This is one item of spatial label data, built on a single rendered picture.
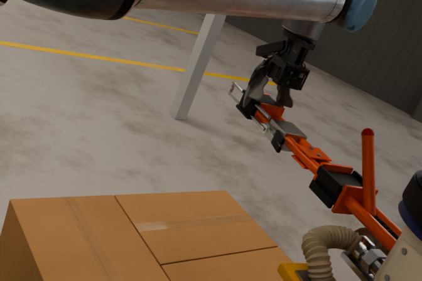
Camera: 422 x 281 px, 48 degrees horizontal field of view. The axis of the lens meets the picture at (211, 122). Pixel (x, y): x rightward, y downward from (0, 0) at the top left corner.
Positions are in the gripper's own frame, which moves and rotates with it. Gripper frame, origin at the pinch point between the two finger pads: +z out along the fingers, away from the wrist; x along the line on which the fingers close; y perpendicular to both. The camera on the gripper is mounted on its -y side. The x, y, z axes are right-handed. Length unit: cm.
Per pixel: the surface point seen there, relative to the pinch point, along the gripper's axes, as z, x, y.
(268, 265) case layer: 71, 50, -23
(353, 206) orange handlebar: -0.3, -1.4, 40.8
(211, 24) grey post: 35, 108, -270
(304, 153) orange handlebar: -0.6, -1.6, 23.3
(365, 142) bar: -10.1, 0.3, 34.4
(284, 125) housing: -1.3, -0.7, 12.4
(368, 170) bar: -6.2, 0.7, 37.9
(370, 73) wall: 93, 597, -575
